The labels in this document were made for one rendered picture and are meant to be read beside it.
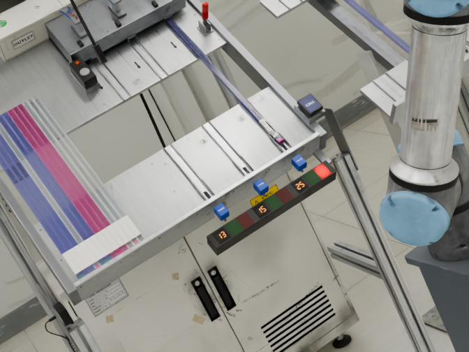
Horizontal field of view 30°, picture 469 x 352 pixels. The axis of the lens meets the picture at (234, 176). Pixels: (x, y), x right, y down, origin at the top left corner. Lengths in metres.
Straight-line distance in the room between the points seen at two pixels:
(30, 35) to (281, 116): 0.68
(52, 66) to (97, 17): 0.17
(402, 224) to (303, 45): 2.81
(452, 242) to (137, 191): 0.74
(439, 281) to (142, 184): 0.72
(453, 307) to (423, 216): 0.33
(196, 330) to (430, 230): 1.03
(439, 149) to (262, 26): 2.77
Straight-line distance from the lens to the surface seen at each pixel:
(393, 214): 1.50
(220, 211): 1.96
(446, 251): 1.68
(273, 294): 2.45
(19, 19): 2.31
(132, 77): 2.22
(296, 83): 4.25
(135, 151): 3.96
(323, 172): 2.03
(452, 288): 1.72
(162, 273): 2.30
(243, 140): 2.07
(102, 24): 2.27
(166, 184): 2.02
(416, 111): 1.43
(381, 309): 2.74
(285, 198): 2.00
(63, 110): 2.19
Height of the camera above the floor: 1.35
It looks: 18 degrees down
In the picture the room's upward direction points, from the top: 26 degrees counter-clockwise
